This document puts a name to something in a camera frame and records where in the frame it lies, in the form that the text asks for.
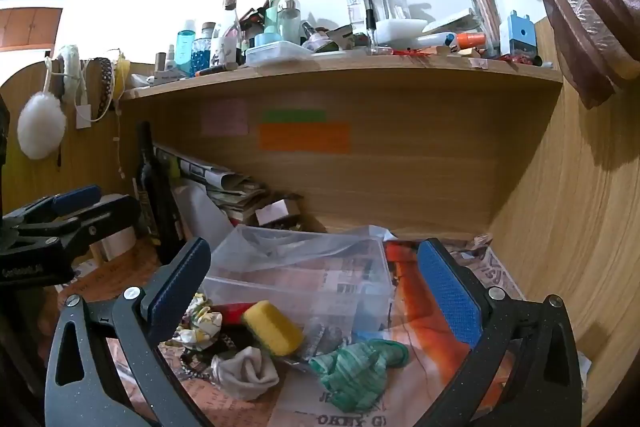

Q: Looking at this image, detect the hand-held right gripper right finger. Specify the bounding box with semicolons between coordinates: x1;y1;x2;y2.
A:
416;237;584;427

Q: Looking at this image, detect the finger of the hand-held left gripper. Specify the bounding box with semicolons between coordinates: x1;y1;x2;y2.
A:
29;193;142;259
0;185;103;234

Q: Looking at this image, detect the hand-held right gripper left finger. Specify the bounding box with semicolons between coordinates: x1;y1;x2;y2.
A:
44;237;213;427

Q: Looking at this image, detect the floral yellow scrunchie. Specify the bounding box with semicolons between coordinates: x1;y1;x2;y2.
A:
173;293;224;350

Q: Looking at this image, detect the yellow sponge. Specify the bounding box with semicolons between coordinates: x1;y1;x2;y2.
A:
242;300;306;358

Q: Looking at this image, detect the grey white sock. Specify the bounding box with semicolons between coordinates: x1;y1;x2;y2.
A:
211;346;281;403

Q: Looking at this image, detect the green checked cloth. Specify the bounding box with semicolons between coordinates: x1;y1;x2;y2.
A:
309;339;410;413

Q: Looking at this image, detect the clear plastic storage box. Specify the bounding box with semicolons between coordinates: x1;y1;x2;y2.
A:
201;224;397;343

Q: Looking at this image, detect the white small box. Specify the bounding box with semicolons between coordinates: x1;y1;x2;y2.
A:
90;227;139;263

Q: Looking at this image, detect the dark wine bottle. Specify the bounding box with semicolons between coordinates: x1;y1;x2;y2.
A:
134;121;184;266

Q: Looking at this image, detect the red plastic item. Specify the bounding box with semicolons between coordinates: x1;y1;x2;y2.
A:
215;302;258;326

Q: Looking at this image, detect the white fluffy pompom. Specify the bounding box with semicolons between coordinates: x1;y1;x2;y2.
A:
17;92;68;160

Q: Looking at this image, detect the stack of folded newspapers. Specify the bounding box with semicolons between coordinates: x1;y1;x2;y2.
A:
153;142;271;228

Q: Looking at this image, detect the dark patterned headband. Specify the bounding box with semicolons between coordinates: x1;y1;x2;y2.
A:
94;57;116;122

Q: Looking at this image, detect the small cardboard box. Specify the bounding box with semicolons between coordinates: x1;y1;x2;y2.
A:
254;197;303;230

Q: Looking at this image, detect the white fluffy headband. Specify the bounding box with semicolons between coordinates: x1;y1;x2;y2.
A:
54;44;84;106

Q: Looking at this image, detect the yellow hanging item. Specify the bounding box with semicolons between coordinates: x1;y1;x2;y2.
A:
112;52;132;102

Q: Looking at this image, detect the crumpled silver wrapper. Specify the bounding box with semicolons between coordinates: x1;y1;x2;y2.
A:
298;326;351;361

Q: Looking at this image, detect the pink sticky note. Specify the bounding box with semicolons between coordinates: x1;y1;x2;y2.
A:
201;99;250;136

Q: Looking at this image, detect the blue liquid bottle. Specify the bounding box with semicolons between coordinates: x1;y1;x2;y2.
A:
175;20;197;78

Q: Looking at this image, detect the blue bead bottle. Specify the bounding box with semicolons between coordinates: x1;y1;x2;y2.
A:
192;22;217;76

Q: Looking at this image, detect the orange sticky note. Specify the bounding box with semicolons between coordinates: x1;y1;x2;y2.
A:
259;123;352;154

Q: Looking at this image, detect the white printed cup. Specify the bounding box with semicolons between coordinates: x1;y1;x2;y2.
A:
210;36;239;68

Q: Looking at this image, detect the green sticky note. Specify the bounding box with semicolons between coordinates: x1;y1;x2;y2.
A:
263;109;327;124

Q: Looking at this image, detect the clear corked glass bottle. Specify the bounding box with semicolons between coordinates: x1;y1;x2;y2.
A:
218;0;243;52

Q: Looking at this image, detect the clear lidded plastic box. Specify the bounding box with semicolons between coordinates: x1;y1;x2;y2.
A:
245;41;314;68

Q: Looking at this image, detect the wooden desk shelf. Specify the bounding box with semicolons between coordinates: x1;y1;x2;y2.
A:
118;55;566;102

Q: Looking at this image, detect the teal pump bottle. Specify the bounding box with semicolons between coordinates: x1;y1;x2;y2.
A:
262;0;287;38

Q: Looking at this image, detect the clear glass round bottle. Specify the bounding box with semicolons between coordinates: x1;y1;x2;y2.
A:
277;0;303;44

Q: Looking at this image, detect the white plastic tray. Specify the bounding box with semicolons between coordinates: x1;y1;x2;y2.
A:
373;18;429;48

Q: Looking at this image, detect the blue plastic box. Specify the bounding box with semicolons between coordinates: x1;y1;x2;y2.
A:
507;11;539;58

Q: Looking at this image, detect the small perfume bottle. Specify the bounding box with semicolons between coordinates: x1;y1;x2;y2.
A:
301;22;332;54

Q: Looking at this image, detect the clear jar of sticks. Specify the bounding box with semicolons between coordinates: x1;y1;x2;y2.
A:
468;0;503;58

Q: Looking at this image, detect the black bead chain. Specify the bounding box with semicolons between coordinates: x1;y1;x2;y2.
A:
176;337;236;388

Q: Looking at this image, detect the wooden wall cabinet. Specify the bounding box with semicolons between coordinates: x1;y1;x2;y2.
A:
0;7;64;52

